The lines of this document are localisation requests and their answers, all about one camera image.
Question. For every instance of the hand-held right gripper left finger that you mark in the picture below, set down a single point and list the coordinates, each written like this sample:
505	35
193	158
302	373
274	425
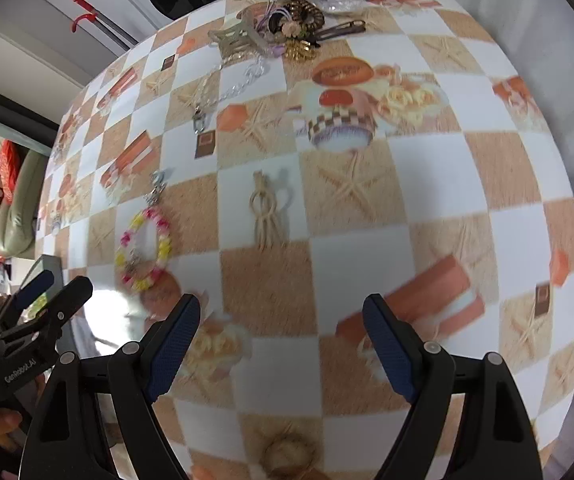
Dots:
174	345

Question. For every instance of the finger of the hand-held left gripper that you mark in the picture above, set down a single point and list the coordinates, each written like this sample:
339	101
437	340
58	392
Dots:
32	290
67	305

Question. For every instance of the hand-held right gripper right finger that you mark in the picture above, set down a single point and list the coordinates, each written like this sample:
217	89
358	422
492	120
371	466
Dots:
389	345

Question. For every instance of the person's left hand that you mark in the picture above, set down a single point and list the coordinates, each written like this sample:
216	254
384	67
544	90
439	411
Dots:
2	422

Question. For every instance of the checkered printed tablecloth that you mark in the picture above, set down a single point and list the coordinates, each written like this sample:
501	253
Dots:
367	260

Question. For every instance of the pale green sofa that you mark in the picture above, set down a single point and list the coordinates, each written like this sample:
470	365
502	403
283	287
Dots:
17	202

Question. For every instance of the gold metal hair ornament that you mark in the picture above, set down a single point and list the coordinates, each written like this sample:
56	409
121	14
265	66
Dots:
302	51

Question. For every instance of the beige star hair claw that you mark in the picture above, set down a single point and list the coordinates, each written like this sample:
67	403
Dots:
234	37

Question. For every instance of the slim dark hair clip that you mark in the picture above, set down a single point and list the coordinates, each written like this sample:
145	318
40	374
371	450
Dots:
342	28

